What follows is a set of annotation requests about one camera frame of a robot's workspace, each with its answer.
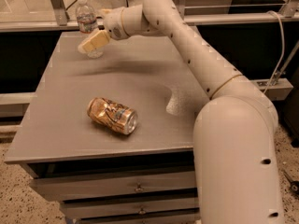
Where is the bottom grey drawer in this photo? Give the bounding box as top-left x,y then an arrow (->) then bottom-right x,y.
79,209 -> 200,224

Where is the middle grey drawer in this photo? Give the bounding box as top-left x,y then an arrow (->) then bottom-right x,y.
61,189 -> 199,218

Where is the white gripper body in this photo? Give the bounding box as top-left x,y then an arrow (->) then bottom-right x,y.
103,7 -> 129,40

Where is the white cable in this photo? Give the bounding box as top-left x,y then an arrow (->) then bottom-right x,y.
262,10 -> 286,95

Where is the grey metal railing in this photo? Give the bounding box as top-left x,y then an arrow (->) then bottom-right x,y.
0,0 -> 298,35

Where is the grey drawer cabinet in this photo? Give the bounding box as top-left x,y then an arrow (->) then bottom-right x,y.
5,32 -> 207,224

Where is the grey drawer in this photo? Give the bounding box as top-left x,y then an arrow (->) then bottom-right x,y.
79,209 -> 200,224
30,167 -> 196,201
61,189 -> 199,218

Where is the crushed orange soda can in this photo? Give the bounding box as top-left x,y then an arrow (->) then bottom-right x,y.
87,98 -> 138,135

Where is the black caster wheel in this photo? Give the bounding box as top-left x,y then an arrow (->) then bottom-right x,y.
283,171 -> 299,195

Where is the clear plastic water bottle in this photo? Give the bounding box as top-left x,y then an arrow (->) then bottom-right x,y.
76,0 -> 103,59

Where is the top grey drawer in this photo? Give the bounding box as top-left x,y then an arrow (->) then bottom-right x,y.
30,167 -> 196,201

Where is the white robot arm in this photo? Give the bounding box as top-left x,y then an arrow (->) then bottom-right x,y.
78,0 -> 285,224

